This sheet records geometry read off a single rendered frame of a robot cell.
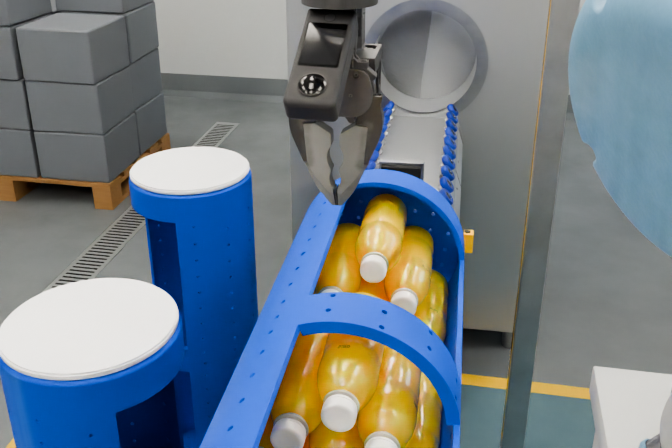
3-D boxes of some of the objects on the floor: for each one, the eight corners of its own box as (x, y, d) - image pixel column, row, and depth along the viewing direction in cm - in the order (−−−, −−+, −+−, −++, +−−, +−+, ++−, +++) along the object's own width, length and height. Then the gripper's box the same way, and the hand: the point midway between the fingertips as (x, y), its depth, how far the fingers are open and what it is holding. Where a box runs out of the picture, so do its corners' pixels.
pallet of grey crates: (171, 155, 476) (152, -48, 427) (112, 210, 404) (82, -26, 355) (-7, 142, 496) (-44, -53, 448) (-93, 192, 425) (-149, -33, 376)
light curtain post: (516, 485, 230) (594, -141, 160) (517, 501, 225) (598, -140, 155) (495, 483, 231) (563, -141, 161) (495, 498, 226) (567, -141, 156)
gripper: (393, -19, 75) (387, 182, 84) (302, -22, 77) (305, 177, 86) (384, -4, 68) (379, 216, 76) (283, -7, 69) (288, 210, 78)
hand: (336, 196), depth 78 cm, fingers closed
